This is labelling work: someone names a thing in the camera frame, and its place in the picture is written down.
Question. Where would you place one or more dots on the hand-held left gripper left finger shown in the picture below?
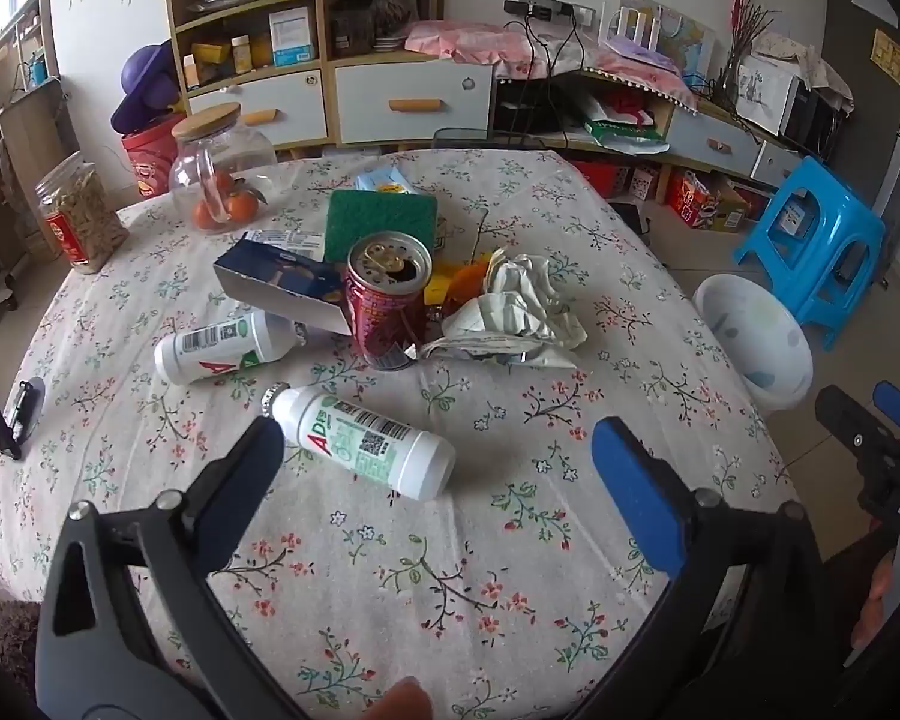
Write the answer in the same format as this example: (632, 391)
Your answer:
(244, 476)

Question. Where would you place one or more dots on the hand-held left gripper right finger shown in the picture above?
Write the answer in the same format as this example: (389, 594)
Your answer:
(637, 487)

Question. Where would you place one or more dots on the white plastic basin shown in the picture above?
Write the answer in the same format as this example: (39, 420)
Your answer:
(750, 330)

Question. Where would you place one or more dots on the white bottle green label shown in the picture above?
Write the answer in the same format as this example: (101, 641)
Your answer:
(217, 349)
(375, 450)

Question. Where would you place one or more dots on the dark blue cardboard box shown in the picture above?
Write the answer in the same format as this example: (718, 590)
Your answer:
(285, 281)

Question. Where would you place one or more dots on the newspaper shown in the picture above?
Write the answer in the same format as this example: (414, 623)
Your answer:
(517, 315)

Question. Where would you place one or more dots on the red drink can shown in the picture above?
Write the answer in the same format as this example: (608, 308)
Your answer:
(382, 307)

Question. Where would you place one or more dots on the yellow foil wrapper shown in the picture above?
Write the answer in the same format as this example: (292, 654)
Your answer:
(465, 285)

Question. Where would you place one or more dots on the green and yellow sponge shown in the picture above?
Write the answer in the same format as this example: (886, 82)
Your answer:
(379, 217)

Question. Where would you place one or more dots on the person's right hand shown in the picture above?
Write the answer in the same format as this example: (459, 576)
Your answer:
(881, 600)

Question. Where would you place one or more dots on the person's left hand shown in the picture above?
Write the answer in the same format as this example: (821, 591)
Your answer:
(401, 701)

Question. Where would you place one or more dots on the floral tablecloth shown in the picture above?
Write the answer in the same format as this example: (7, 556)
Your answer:
(495, 540)

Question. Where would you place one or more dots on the blue plastic stool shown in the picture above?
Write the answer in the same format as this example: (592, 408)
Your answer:
(817, 210)

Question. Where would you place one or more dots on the small black device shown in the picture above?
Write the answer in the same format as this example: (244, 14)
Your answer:
(22, 406)

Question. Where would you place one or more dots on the red picture box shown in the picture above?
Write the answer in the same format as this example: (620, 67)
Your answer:
(697, 199)

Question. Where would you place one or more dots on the orange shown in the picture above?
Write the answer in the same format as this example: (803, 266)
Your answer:
(223, 184)
(210, 214)
(241, 206)

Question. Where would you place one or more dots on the black floor device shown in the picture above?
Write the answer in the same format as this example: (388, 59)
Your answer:
(628, 216)

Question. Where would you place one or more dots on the microwave oven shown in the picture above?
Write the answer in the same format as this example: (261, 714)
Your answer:
(810, 116)

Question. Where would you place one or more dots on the pale blue cabinet drawer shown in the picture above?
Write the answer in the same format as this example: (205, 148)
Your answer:
(712, 142)

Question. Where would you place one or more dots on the plastic snack jar red label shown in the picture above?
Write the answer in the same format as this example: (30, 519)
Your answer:
(82, 217)

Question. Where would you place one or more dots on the plain red box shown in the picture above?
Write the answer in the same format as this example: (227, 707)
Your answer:
(600, 176)

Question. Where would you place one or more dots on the long low wooden cabinet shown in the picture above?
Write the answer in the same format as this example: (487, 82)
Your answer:
(720, 120)

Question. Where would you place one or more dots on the glass jar wooden lid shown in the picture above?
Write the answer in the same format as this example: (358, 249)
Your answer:
(225, 150)

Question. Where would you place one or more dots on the blue and yellow packet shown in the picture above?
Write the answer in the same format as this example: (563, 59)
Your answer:
(382, 180)

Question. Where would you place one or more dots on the white drawing sheet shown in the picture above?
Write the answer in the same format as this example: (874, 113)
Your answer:
(765, 90)

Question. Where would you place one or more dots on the red bucket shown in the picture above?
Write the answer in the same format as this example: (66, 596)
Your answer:
(146, 161)

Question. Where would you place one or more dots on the green box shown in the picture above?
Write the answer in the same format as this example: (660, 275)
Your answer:
(622, 131)

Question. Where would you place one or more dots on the red cloth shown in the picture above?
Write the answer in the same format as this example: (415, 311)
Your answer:
(630, 101)

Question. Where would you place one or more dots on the small pale blue drawer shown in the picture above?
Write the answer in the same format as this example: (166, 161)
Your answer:
(270, 101)

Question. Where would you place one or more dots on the dried twigs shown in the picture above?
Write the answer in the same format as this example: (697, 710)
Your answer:
(746, 37)

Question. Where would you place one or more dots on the map print paper bag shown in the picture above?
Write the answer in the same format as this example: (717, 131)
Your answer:
(690, 41)

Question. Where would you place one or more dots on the purple hat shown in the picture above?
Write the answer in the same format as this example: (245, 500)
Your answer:
(146, 86)

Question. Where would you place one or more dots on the wide pale blue drawer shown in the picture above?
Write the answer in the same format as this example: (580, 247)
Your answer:
(412, 90)

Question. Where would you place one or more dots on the yellow pill bottle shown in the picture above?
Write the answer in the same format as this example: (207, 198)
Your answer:
(240, 54)

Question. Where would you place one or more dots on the yellow box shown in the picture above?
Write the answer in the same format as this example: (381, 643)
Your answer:
(211, 52)

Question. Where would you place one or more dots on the wooden side shelf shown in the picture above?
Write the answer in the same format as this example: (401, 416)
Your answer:
(22, 112)

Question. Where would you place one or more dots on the wooden shelf cabinet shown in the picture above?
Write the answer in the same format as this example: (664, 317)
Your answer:
(326, 52)

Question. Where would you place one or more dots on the white router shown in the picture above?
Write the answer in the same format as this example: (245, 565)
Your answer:
(634, 26)

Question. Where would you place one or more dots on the white and blue box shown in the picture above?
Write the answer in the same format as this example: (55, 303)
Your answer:
(292, 34)

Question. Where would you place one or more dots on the dark storage jar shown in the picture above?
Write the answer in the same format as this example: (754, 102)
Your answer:
(352, 26)

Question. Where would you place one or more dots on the pink cloth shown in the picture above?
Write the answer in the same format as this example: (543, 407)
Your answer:
(487, 45)

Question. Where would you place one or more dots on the yellow wall paper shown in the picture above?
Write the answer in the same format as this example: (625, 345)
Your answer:
(891, 58)

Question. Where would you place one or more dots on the wall power strip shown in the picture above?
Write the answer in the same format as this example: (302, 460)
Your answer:
(551, 9)

